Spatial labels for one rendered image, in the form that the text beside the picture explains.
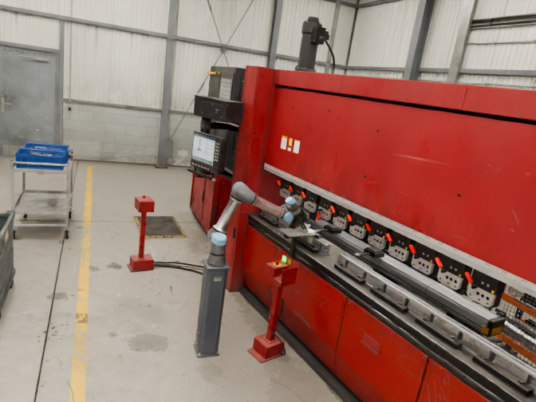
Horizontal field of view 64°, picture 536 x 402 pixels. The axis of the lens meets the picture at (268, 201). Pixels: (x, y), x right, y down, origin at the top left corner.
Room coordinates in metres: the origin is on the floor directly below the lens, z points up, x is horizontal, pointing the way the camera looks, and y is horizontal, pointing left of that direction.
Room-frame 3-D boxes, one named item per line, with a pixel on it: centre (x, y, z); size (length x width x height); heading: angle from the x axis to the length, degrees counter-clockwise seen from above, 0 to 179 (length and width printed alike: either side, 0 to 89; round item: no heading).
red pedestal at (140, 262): (4.38, 1.31, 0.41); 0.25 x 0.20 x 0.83; 122
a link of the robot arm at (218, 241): (3.06, 0.33, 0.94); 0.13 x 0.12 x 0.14; 19
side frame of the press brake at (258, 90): (4.43, -0.03, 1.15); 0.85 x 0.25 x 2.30; 122
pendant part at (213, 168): (4.25, 0.65, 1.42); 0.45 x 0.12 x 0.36; 48
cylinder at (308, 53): (4.03, -0.23, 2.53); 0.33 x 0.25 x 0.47; 32
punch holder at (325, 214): (3.36, -0.49, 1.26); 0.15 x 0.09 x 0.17; 32
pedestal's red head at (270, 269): (3.16, -0.18, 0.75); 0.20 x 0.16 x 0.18; 41
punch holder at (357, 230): (3.02, -0.71, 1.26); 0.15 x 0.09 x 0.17; 32
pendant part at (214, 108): (4.34, 0.63, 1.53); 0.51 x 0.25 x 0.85; 48
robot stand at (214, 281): (3.06, 0.33, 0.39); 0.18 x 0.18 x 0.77; 23
